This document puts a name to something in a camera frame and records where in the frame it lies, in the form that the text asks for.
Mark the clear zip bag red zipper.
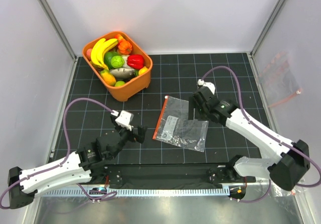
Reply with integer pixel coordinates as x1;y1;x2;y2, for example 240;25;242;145
152;95;209;152

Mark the light green round fruit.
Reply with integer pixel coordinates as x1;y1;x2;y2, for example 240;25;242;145
110;55;125;69

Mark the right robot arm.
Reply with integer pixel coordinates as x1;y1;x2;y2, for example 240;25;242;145
188;86;310;191

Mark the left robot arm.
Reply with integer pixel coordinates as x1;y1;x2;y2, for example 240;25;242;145
8;117;147;209

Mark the spare zip bags pile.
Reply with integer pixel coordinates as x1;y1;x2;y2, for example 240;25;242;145
268;180;307;197

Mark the black grid mat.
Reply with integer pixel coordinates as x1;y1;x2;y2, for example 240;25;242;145
49;53;268;164

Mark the orange plastic basket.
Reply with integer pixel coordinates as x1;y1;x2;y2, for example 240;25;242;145
82;31;153;101

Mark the green lime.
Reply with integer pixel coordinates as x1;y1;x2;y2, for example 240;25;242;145
114;81;125;87

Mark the orange yellow mango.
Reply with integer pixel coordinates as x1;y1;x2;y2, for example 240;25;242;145
100;69;116;86

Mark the grey beige fish toy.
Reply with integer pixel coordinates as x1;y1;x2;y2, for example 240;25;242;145
109;67;135;79

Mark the yellow lemon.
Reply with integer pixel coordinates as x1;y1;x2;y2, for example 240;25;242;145
138;66;148;75

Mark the red bell pepper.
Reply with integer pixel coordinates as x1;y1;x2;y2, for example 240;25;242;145
127;54;144;70

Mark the green bell pepper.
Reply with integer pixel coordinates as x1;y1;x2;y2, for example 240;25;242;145
104;51;118;69

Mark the small orange pumpkin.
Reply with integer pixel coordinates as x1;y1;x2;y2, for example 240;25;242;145
118;40;132;55

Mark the yellow banana bunch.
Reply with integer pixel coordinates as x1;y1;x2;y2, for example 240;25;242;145
91;38;118;70

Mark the pink peach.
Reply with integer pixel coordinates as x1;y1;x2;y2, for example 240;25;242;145
86;48;92;61

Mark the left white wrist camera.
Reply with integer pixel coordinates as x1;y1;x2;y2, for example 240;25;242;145
112;110;134;131

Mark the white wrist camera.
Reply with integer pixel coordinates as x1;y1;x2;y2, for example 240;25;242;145
112;110;134;131
197;79;216;95

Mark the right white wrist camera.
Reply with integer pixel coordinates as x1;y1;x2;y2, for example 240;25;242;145
197;79;216;95

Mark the slotted cable duct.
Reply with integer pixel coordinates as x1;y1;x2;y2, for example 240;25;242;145
43;186;230;197

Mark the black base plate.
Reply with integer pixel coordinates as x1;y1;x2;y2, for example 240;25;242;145
83;163;256;190

